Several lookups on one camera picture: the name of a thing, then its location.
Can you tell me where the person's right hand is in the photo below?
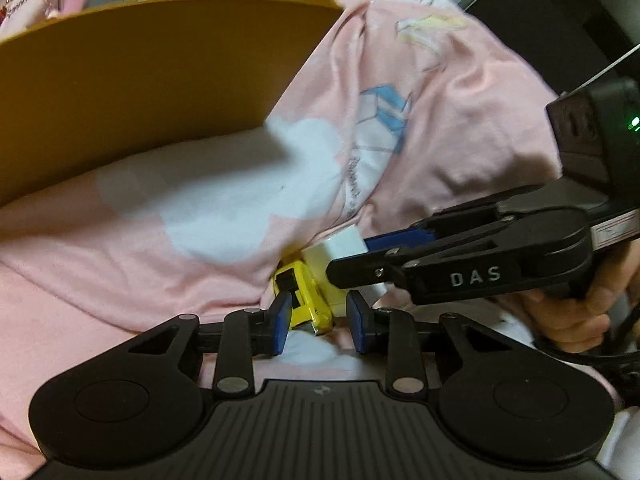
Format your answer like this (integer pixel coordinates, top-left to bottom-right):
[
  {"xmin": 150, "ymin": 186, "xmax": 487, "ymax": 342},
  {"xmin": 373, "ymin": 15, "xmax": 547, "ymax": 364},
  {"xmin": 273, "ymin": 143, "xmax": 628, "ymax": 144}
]
[{"xmin": 527, "ymin": 250, "xmax": 631, "ymax": 356}]

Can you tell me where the pink printed blanket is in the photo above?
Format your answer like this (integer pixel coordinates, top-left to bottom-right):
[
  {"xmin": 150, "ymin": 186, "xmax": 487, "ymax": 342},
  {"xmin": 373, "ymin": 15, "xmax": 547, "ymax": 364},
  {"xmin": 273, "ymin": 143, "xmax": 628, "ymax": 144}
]
[{"xmin": 0, "ymin": 0, "xmax": 621, "ymax": 461}]

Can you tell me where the yellow and black gadget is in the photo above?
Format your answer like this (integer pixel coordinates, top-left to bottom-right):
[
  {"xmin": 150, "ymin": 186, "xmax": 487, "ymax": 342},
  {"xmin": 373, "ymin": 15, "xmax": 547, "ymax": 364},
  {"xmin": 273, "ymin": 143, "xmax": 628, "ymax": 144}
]
[{"xmin": 272, "ymin": 259, "xmax": 335, "ymax": 336}]

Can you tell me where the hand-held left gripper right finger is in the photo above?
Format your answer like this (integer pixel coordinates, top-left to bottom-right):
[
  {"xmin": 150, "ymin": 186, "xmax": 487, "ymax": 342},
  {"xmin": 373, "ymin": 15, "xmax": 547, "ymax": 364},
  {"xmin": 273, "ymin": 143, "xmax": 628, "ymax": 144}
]
[{"xmin": 346, "ymin": 291, "xmax": 526, "ymax": 395}]

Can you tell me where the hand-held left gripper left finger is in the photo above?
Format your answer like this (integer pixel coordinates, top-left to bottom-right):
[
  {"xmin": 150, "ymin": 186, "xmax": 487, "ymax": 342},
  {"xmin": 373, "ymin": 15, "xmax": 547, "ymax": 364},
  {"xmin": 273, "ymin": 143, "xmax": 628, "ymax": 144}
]
[{"xmin": 115, "ymin": 292, "xmax": 293, "ymax": 401}]

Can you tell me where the white cloth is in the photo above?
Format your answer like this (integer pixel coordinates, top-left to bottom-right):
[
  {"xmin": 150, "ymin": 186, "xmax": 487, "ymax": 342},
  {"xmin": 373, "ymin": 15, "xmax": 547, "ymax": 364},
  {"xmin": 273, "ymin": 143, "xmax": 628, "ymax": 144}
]
[{"xmin": 595, "ymin": 407, "xmax": 640, "ymax": 480}]

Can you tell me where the orange cardboard box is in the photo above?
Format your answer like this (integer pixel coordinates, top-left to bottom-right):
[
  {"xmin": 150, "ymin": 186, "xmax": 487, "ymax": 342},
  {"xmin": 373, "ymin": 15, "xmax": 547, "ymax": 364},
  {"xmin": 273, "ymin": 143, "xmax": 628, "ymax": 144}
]
[{"xmin": 0, "ymin": 0, "xmax": 346, "ymax": 206}]

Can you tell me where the white charger cube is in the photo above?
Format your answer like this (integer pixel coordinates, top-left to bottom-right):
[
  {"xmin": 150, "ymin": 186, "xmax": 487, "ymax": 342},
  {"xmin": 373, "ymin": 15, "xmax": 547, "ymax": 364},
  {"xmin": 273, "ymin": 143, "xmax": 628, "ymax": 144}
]
[{"xmin": 302, "ymin": 225, "xmax": 388, "ymax": 318}]

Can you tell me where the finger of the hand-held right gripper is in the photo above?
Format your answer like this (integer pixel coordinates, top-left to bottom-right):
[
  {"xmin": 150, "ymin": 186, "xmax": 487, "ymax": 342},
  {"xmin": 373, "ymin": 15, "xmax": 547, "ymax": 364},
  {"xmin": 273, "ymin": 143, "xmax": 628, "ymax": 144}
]
[
  {"xmin": 325, "ymin": 216, "xmax": 518, "ymax": 291},
  {"xmin": 364, "ymin": 185, "xmax": 551, "ymax": 253}
]

